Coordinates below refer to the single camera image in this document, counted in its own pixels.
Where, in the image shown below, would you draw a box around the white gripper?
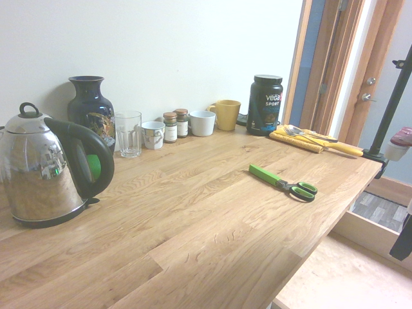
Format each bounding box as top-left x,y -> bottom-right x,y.
389,198 -> 412,261

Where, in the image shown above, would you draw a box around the clear drinking glass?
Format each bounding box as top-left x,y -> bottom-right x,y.
114,111 -> 143,158

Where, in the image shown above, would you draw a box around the spice jar with brown lid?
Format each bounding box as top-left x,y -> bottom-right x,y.
175,108 -> 189,138
162,111 -> 178,144

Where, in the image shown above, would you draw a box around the black camera stand pole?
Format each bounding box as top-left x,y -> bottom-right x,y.
368,44 -> 412,155

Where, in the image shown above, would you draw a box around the black Ulanzi clamp mount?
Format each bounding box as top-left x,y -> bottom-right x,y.
362,146 -> 390,180

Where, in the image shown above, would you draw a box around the wooden door frame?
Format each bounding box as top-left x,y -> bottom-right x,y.
283,0 -> 368,136

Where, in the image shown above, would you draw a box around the silver fork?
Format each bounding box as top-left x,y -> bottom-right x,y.
283,127 -> 330,150

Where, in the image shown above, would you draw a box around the black Vega protein tub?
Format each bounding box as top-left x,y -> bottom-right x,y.
246,74 -> 284,136

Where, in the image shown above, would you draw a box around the yellow folded cloth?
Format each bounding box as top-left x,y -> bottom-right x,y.
268,124 -> 337,153

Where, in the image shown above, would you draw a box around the plain white cup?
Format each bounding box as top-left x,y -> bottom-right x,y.
189,110 -> 216,137

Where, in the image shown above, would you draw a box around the wooden door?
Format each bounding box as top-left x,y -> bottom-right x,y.
337,0 -> 412,181

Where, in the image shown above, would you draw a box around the large open wooden drawer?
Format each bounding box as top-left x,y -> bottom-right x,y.
273,209 -> 412,309

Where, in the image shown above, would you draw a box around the stainless steel electric kettle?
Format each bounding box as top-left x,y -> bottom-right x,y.
0,102 -> 116,229

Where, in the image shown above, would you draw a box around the green ball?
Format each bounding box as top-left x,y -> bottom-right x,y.
86,154 -> 102,181

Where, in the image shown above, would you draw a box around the silver spoon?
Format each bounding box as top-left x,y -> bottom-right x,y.
288,126 -> 339,144

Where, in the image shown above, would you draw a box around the small white patterned cup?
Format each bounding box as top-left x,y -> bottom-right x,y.
140,121 -> 166,150

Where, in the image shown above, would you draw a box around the dark blue ornate vase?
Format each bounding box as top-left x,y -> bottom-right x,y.
67,75 -> 116,153

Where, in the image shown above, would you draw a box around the yellow handled knife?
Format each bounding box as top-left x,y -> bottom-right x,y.
302,135 -> 364,158

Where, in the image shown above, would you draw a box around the yellow ceramic mug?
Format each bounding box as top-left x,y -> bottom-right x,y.
206,99 -> 241,131

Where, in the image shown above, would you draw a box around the green black scissors with sheath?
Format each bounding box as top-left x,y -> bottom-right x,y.
248,164 -> 319,203

